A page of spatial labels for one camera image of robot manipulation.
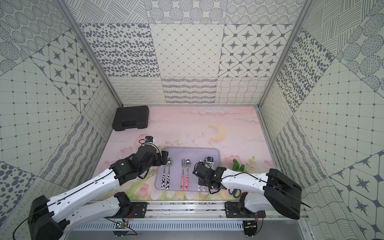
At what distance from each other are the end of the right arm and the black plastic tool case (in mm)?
594

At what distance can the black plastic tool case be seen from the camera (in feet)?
3.44

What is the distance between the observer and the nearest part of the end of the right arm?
0.59 metres
